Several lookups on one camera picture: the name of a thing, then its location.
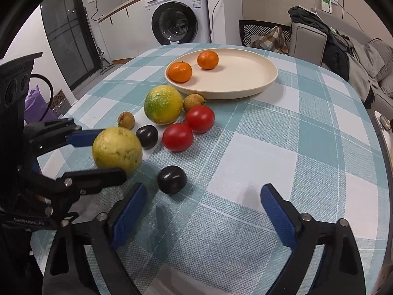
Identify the white side table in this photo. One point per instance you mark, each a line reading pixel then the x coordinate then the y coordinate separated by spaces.
pixel 385 132

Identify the patterned cardboard box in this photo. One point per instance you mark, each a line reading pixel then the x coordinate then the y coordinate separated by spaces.
pixel 60 100

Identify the white counter cabinet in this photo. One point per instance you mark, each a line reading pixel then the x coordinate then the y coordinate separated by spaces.
pixel 129 30

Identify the yellow bumpy guava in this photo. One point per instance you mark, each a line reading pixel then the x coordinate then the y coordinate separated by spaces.
pixel 118 150

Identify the grey blanket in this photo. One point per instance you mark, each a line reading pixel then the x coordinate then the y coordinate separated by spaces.
pixel 359 70

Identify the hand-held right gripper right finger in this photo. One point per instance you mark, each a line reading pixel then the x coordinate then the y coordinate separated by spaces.
pixel 278 218

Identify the purple bag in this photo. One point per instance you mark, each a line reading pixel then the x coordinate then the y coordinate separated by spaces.
pixel 36 104

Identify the grey sofa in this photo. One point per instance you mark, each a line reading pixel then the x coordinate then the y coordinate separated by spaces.
pixel 307 40

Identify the black chair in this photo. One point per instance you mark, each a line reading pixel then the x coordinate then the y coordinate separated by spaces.
pixel 242 24

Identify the cream round plate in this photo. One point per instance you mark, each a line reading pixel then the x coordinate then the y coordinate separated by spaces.
pixel 239 73

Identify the red tomato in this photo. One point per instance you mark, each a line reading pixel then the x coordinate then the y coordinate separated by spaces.
pixel 199 119
pixel 177 137

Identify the dark jacket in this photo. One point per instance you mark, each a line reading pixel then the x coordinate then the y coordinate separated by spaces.
pixel 334 55

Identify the white washing machine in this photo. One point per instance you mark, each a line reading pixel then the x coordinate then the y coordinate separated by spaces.
pixel 173 24

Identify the orange tangerine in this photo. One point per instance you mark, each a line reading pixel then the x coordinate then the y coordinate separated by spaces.
pixel 208 60
pixel 180 72

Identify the green yellow orange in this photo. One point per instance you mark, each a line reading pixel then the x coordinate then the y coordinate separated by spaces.
pixel 162 104

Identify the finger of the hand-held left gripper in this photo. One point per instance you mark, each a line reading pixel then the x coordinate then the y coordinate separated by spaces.
pixel 92 179
pixel 83 137

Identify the plaid patterned cloth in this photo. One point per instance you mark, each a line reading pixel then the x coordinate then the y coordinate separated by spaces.
pixel 273 41

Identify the dark purple plum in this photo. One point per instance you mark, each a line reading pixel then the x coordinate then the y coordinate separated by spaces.
pixel 147 136
pixel 172 180

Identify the brown longan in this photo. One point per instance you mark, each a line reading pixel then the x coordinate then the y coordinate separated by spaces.
pixel 192 102
pixel 126 120

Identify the floor mop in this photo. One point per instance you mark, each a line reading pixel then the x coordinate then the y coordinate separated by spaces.
pixel 106 64

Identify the white green wall device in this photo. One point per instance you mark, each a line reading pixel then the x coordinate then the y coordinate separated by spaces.
pixel 326 3

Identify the dark glass door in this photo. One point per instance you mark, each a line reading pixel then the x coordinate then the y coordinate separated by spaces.
pixel 67 37

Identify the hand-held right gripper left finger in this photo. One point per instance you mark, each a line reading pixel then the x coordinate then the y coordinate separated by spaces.
pixel 129 218

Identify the teal white checkered tablecloth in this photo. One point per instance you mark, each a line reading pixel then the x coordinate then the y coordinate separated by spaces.
pixel 276 147

